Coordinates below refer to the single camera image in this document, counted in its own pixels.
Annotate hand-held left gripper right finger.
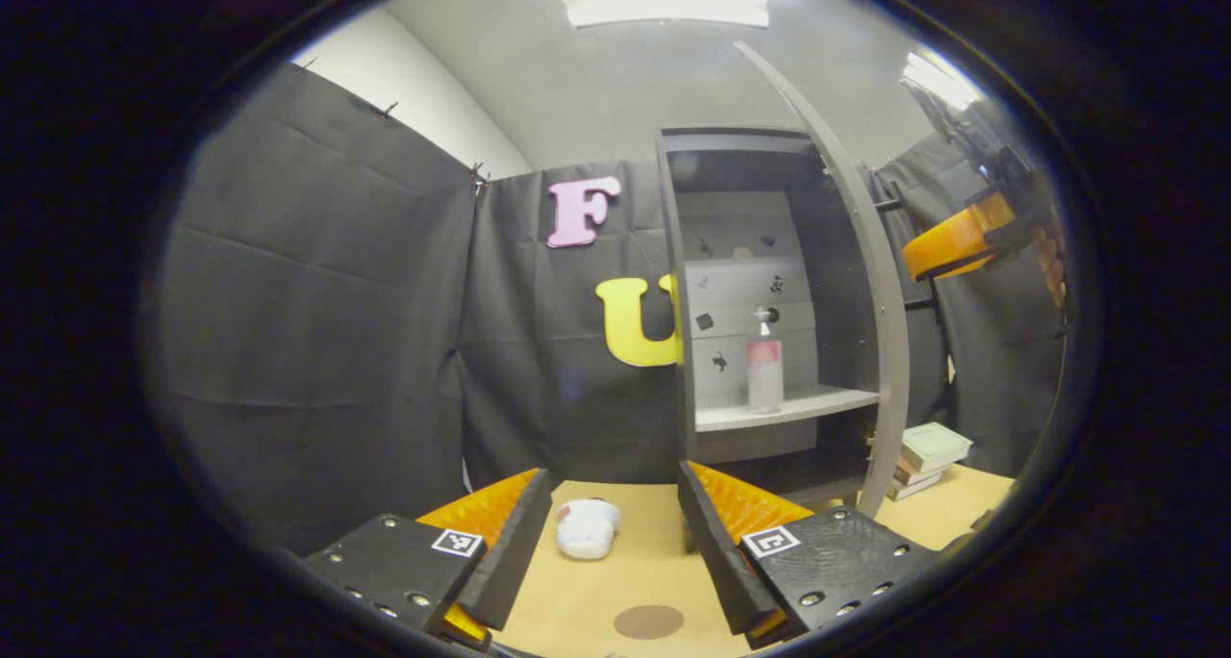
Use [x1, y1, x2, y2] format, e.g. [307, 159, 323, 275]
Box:
[677, 461, 942, 651]

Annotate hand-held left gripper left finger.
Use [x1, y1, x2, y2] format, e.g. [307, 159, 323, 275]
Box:
[300, 468, 557, 651]

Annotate round brown coaster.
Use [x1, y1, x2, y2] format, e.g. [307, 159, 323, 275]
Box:
[614, 604, 686, 641]

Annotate clear bottle with pink label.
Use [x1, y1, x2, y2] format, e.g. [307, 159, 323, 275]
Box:
[747, 307, 785, 416]

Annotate dark grey cabinet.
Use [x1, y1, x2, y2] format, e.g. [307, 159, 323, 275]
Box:
[657, 126, 891, 505]

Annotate white cabinet shelf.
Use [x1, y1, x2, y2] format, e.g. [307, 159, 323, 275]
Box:
[694, 385, 881, 434]

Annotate white soft toy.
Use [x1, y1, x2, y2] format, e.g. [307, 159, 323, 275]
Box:
[556, 499, 622, 561]

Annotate narrow ceiling light panel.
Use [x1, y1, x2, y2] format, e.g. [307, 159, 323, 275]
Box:
[901, 50, 987, 113]

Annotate white book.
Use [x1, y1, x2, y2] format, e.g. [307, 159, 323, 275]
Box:
[887, 470, 948, 502]

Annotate brown book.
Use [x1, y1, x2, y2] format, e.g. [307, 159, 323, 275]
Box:
[896, 456, 963, 488]

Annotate black backdrop cloth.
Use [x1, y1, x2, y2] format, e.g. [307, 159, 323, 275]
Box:
[154, 62, 1073, 553]

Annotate black cabinet door handle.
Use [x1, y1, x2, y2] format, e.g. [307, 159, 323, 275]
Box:
[875, 194, 942, 311]

